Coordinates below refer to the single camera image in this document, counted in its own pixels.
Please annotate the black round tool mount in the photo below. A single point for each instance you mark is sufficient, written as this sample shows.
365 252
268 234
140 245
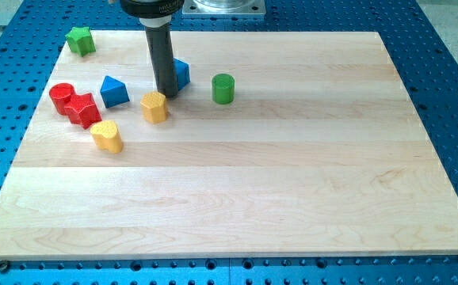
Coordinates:
151 9

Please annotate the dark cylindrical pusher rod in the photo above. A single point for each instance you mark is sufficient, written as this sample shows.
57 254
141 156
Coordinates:
161 51

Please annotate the blue cube block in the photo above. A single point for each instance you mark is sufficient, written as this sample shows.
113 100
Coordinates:
182 72

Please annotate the yellow hexagon block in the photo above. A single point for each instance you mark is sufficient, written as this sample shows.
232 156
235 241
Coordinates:
154 107

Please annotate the blue triangular block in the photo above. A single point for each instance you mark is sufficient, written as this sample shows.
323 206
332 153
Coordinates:
113 92

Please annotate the green star block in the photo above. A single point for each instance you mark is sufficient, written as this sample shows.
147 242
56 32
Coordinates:
80 41

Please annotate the green cylinder block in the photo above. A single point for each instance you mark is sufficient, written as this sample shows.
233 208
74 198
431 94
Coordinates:
223 89

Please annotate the red star block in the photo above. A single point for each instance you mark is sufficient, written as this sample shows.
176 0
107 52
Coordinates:
82 110

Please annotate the yellow heart block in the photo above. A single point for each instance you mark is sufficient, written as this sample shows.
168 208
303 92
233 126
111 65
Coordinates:
106 136

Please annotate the red cylinder block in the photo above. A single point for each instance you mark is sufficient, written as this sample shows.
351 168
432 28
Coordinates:
60 95

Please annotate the light wooden board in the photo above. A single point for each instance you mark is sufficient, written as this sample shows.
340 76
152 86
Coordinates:
321 153

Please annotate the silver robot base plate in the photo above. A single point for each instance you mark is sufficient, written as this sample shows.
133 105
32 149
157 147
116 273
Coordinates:
224 7

